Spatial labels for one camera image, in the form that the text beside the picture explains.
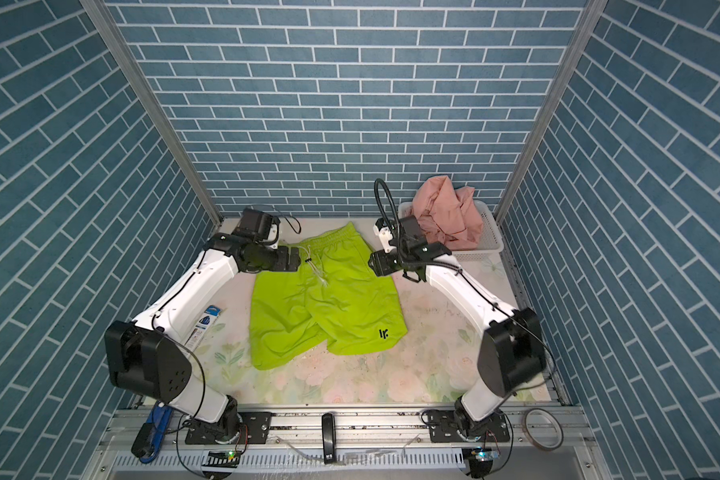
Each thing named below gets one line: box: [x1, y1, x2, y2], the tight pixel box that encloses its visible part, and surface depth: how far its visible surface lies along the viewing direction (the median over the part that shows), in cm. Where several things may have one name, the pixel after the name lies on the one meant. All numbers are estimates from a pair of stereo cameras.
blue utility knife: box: [131, 402, 173, 464], surface depth 72 cm
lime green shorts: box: [250, 222, 408, 371], surface depth 95 cm
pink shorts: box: [411, 175, 483, 250], surface depth 107 cm
